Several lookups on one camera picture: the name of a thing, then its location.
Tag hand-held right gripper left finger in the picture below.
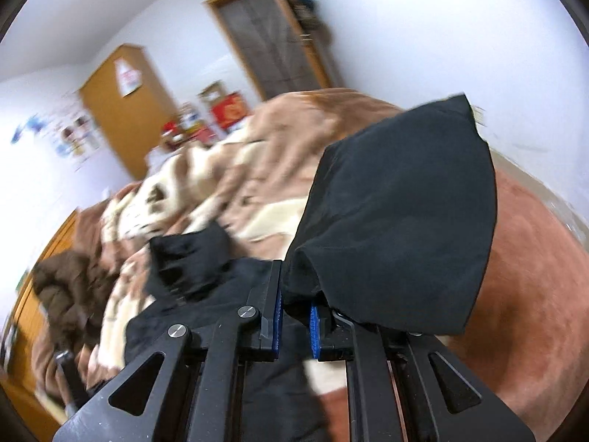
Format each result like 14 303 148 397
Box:
52 260 282 442

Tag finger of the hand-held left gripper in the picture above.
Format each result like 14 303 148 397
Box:
54 351 90 420

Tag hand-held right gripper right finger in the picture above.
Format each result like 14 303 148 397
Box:
310 304 537 442

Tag black padded jacket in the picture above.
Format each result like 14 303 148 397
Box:
124 94 498 442

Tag hanging clothes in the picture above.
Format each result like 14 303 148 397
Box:
276 0 333 49

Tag dark brown puffer jacket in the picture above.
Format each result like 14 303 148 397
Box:
32 251 121 351

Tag brown cream printed blanket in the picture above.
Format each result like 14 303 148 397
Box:
30 87 584 442

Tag red box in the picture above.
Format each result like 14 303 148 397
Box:
211 93 252 135

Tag cardboard box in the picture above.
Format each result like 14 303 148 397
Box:
199 80 227 112

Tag orange wooden wardrobe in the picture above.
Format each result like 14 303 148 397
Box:
78 43 181 181

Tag wooden framed door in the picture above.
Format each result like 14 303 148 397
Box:
205 0 345 102

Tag white paper sheet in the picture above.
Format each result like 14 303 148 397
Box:
114 59 141 98

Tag wooden bed frame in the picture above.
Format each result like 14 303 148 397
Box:
0 209 80 442

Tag cartoon wall poster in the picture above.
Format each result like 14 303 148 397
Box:
11 97 103 172

